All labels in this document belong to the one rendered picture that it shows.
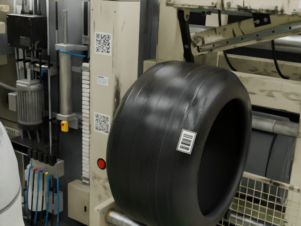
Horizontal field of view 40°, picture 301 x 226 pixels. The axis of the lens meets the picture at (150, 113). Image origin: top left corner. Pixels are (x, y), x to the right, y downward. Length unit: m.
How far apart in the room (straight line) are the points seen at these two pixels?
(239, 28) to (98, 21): 0.53
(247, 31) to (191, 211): 0.72
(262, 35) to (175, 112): 0.56
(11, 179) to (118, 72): 0.89
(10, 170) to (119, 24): 0.89
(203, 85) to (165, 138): 0.20
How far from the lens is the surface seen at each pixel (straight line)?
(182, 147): 1.14
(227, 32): 1.64
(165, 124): 1.16
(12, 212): 0.67
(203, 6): 1.53
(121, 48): 1.43
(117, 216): 1.52
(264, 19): 1.58
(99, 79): 1.49
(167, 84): 1.24
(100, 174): 1.60
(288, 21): 1.56
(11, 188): 0.63
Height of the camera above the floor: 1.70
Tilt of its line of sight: 17 degrees down
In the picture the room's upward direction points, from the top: 3 degrees clockwise
